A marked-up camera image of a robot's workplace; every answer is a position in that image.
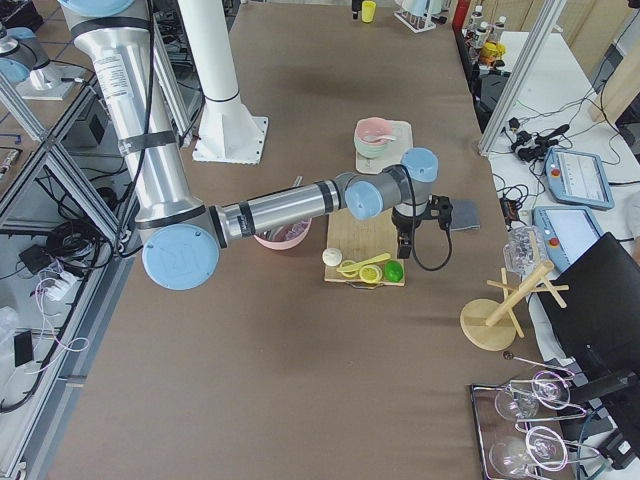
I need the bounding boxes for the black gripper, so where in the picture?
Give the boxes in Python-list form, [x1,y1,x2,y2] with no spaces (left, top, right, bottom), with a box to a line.
[391,212,425,259]
[351,0,360,19]

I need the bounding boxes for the white ceramic spoon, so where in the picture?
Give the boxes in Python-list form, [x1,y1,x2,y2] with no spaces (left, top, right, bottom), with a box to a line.
[363,134,397,143]

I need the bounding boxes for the small pink bowl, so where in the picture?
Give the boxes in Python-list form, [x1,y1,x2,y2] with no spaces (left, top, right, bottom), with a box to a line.
[354,117,393,140]

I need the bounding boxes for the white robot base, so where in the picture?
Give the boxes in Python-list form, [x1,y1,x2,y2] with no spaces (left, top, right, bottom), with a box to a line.
[179,0,268,165]

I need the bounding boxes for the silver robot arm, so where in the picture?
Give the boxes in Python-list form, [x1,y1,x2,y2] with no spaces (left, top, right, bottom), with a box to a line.
[1,1,239,111]
[62,1,438,290]

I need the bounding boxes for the bottom green bowl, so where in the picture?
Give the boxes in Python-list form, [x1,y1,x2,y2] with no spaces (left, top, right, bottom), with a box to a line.
[357,146,386,159]

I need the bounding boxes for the green bowl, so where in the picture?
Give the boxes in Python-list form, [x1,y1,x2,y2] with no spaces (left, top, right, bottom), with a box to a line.
[354,137,389,151]
[357,146,386,159]
[355,143,388,158]

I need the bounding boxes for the middle green bowl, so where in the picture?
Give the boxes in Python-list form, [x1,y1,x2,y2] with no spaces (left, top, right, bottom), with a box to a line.
[355,143,388,158]

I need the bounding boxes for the top green bowl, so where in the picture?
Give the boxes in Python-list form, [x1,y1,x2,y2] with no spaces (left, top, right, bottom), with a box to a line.
[354,137,389,151]

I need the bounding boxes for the large pink bowl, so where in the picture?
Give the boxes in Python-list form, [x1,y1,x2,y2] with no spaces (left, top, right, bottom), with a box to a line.
[254,219,312,251]

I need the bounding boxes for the yellow plastic cup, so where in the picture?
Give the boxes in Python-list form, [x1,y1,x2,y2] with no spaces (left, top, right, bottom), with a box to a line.
[361,0,377,24]

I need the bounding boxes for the yellow plastic knife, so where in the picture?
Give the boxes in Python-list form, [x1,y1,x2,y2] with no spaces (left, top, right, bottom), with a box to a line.
[356,252,391,269]

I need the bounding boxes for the green lime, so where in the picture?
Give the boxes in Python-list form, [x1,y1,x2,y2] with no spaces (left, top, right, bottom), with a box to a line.
[383,260,404,283]

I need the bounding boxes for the bamboo cutting board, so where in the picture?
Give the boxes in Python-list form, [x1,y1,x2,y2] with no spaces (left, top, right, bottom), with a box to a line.
[324,209,406,288]

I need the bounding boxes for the grey folded cloth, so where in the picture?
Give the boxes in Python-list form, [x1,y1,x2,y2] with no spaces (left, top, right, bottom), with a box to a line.
[450,199,481,232]

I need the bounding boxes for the lower lemon slice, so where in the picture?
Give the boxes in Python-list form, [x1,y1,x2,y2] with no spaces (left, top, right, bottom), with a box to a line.
[336,260,359,278]

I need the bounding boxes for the white rabbit print tray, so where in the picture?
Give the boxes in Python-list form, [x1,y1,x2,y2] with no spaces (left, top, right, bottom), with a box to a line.
[355,120,413,174]

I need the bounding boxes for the clear ice cubes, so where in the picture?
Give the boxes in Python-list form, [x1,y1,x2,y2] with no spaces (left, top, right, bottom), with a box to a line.
[272,220,309,242]

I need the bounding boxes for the clear glass cup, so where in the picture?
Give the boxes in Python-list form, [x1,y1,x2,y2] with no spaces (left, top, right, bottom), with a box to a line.
[503,226,548,277]

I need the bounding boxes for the wooden cup rack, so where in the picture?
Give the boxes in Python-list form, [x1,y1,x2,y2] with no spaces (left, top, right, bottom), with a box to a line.
[460,232,570,352]

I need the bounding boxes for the lower teach pendant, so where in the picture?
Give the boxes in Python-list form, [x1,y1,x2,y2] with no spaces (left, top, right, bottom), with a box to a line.
[533,205,604,273]

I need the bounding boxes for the teach pendant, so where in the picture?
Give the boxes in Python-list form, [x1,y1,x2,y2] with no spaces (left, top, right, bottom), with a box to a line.
[545,147,615,210]
[533,205,604,273]

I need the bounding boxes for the upper teach pendant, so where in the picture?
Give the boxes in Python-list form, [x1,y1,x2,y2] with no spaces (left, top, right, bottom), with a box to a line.
[545,147,615,210]

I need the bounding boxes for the black monitor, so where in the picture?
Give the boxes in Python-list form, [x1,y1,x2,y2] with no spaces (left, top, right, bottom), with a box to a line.
[539,233,639,382]

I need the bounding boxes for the upper wine glass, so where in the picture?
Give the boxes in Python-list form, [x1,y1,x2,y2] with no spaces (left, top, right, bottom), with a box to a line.
[494,370,570,423]

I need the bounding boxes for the wine glass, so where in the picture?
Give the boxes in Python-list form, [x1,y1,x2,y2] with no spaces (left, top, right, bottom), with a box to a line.
[494,370,570,423]
[489,426,569,479]

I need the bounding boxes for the lower wine glass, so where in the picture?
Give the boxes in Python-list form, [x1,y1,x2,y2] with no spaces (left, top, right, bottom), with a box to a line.
[489,426,569,479]

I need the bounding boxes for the aluminium frame post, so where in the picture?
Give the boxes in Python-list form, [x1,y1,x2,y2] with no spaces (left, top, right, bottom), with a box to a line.
[478,0,566,157]

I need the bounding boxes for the wire glass rack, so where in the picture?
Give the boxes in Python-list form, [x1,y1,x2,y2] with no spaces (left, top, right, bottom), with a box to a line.
[469,350,612,479]

